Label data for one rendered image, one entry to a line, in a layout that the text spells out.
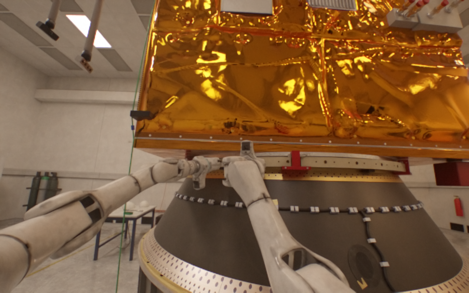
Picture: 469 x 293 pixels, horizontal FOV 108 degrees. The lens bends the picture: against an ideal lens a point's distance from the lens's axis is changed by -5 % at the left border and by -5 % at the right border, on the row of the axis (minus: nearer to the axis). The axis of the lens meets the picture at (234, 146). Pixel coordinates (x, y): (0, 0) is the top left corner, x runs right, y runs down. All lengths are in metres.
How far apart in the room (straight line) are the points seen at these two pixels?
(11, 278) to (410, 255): 1.07
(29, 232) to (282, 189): 0.78
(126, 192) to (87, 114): 7.92
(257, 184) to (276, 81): 0.70
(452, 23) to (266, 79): 1.25
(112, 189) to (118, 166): 6.80
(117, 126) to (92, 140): 1.00
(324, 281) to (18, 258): 0.40
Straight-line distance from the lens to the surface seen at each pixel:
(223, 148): 0.92
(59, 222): 0.43
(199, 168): 0.76
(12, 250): 0.33
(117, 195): 0.54
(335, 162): 0.94
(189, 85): 1.00
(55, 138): 8.89
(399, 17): 1.64
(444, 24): 1.81
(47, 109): 9.47
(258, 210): 0.41
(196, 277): 0.89
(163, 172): 0.61
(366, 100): 1.22
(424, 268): 1.07
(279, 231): 0.40
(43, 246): 0.40
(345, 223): 0.89
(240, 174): 0.43
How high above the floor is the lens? 1.59
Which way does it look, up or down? 11 degrees up
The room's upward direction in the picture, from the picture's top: 2 degrees clockwise
